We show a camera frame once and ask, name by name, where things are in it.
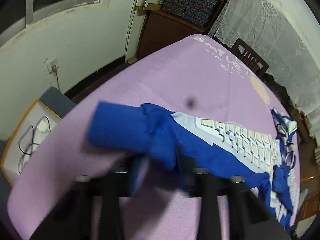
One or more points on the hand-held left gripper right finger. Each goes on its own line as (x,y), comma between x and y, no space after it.
(225,205)

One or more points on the white lace cloth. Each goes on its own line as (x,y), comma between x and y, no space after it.
(275,30)

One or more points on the brown wooden shelf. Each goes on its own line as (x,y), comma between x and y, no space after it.
(162,30)

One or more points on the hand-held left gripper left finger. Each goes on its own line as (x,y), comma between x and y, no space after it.
(105,205)

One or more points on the stack of blue patterned boxes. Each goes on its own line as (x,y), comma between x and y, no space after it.
(190,2)

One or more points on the wall socket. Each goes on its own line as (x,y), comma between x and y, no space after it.
(52,65)

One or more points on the yellow-edged white box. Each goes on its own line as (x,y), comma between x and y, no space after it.
(15,155)

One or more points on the dark wooden chair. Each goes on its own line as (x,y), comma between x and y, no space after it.
(240,47)

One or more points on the blue red printed zip jacket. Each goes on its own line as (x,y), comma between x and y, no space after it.
(175,135)

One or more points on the pink printed blanket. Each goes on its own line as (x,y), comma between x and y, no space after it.
(162,80)

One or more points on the white boards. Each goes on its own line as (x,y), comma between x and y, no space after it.
(135,30)

